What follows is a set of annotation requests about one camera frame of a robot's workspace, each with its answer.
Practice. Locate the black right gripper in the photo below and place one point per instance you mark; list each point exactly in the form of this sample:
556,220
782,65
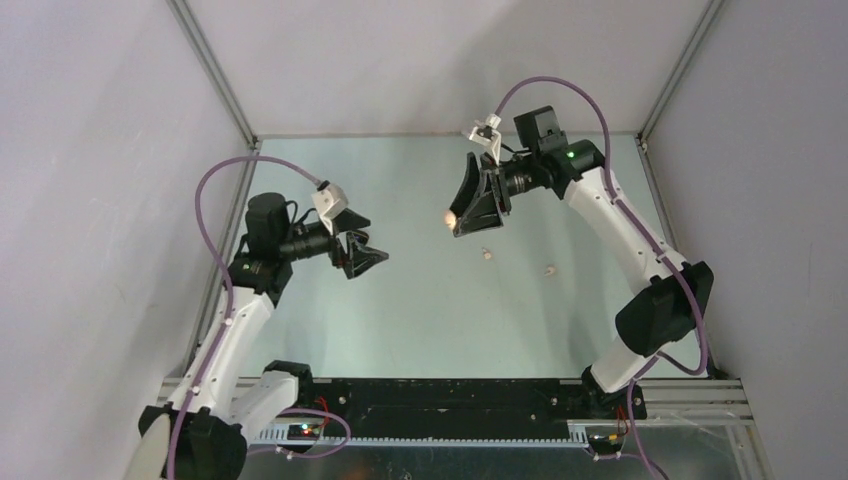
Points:
492,201

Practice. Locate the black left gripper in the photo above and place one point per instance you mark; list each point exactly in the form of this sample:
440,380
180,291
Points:
357,258

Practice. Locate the beige earbud charging case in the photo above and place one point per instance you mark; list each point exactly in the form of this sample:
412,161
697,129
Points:
450,219

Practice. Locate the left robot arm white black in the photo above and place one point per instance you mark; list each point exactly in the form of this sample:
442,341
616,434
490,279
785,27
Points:
204,429

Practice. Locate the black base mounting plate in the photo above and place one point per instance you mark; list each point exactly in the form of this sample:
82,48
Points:
469,408

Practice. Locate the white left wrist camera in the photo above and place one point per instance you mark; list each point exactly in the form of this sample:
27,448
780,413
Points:
329,201

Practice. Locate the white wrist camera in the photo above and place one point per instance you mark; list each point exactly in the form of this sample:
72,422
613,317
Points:
329,201
486,134

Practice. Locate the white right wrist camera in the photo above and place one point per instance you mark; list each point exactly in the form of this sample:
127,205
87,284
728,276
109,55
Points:
486,134

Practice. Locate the grey cable duct strip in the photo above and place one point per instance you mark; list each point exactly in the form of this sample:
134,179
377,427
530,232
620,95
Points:
278,434

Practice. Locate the aluminium frame corner post left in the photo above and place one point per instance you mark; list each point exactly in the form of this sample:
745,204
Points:
204,52

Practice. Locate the aluminium frame corner post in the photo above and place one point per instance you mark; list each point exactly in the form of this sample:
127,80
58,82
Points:
204,52
704,25

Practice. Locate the aluminium frame corner post right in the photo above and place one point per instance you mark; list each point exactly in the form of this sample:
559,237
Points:
704,25

